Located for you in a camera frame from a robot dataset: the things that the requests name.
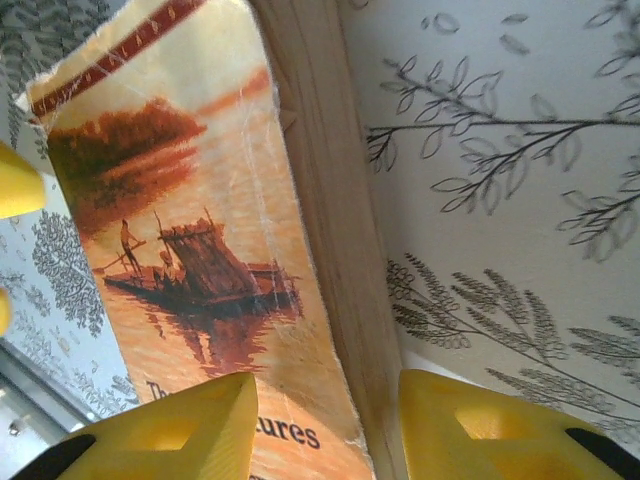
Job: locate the worn paperback raft cover book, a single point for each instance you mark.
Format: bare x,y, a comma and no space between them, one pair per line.
200,200

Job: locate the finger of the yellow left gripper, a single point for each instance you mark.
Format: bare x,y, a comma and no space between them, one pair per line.
4,310
20,185

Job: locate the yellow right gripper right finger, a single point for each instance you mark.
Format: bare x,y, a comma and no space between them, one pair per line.
500,440

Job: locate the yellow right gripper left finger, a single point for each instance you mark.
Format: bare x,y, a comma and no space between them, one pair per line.
165,435

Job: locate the aluminium table front rail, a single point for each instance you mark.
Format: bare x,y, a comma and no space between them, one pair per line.
35,400

